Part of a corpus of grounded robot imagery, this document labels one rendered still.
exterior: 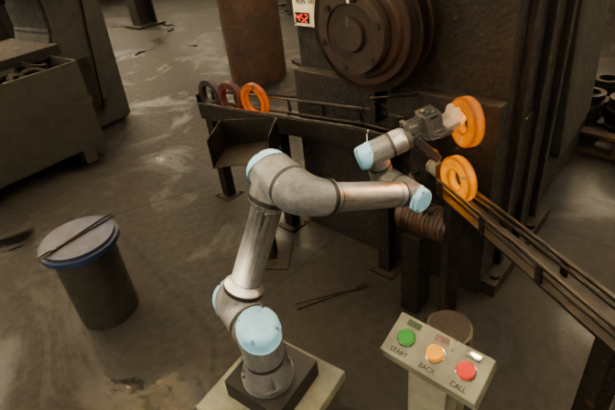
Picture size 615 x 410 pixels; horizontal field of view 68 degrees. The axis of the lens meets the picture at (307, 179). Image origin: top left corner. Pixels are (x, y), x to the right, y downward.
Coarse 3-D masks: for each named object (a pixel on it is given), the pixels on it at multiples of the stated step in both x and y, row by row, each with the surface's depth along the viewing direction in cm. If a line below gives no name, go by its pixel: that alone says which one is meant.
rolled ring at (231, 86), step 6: (222, 84) 239; (228, 84) 236; (234, 84) 236; (222, 90) 242; (234, 90) 235; (240, 90) 236; (222, 96) 246; (240, 96) 236; (222, 102) 247; (228, 102) 248; (240, 102) 236
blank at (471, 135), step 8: (464, 96) 137; (456, 104) 139; (464, 104) 135; (472, 104) 132; (464, 112) 136; (472, 112) 131; (480, 112) 132; (472, 120) 132; (480, 120) 131; (464, 128) 142; (472, 128) 133; (480, 128) 132; (456, 136) 143; (464, 136) 138; (472, 136) 134; (480, 136) 133; (464, 144) 139; (472, 144) 135
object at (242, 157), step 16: (224, 128) 209; (240, 128) 208; (256, 128) 207; (272, 128) 194; (208, 144) 191; (224, 144) 212; (240, 144) 212; (256, 144) 209; (272, 144) 193; (224, 160) 201; (240, 160) 198; (272, 256) 230; (288, 256) 231
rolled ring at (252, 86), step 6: (246, 84) 227; (252, 84) 225; (246, 90) 229; (252, 90) 226; (258, 90) 223; (246, 96) 234; (258, 96) 225; (264, 96) 224; (246, 102) 235; (264, 102) 224; (246, 108) 236; (252, 108) 236; (264, 108) 226
